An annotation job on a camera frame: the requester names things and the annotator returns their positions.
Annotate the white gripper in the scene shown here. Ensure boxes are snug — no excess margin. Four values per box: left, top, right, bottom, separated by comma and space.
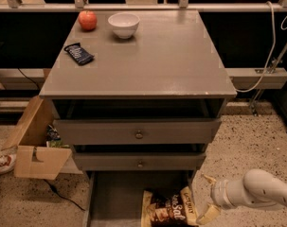
196, 174, 238, 225

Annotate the brown chip bag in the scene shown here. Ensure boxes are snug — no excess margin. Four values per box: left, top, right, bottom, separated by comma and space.
141, 186, 198, 227

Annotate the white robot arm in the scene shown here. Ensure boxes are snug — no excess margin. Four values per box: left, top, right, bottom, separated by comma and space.
196, 169, 287, 225

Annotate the brass top drawer knob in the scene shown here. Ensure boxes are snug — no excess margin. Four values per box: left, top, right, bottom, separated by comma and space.
135, 131, 143, 139

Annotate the grey open bottom drawer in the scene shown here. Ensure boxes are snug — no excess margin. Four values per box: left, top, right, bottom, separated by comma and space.
82, 171, 191, 227

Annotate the grey wooden drawer cabinet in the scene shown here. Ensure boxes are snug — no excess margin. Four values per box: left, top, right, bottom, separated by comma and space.
39, 9, 238, 227

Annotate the grey top drawer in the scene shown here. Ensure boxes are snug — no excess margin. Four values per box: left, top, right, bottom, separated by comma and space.
54, 119, 221, 145

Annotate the grey middle drawer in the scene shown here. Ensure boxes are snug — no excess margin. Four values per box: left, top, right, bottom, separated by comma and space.
74, 152, 206, 171

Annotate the dark blue snack bag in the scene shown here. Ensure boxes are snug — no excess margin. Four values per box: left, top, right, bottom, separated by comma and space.
63, 43, 94, 66

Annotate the grey low shelf beam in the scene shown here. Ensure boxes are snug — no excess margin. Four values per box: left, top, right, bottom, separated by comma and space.
226, 68, 287, 90

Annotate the open cardboard box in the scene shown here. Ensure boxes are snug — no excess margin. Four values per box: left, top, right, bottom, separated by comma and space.
3, 96, 71, 180

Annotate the white ceramic bowl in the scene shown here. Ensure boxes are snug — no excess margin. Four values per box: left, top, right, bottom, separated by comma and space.
108, 12, 140, 39

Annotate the red white sneaker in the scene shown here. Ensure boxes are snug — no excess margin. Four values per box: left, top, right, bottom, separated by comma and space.
0, 154, 16, 175

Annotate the red apple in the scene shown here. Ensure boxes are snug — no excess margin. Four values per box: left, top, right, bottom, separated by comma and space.
78, 10, 98, 31

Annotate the metal railing bar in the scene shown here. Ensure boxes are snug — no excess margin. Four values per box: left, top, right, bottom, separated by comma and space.
0, 3, 287, 12

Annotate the white cable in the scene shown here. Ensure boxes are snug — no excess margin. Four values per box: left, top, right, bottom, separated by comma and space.
235, 1, 277, 94

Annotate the black floor cable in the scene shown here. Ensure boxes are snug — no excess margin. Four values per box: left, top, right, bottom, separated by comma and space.
43, 179, 86, 212

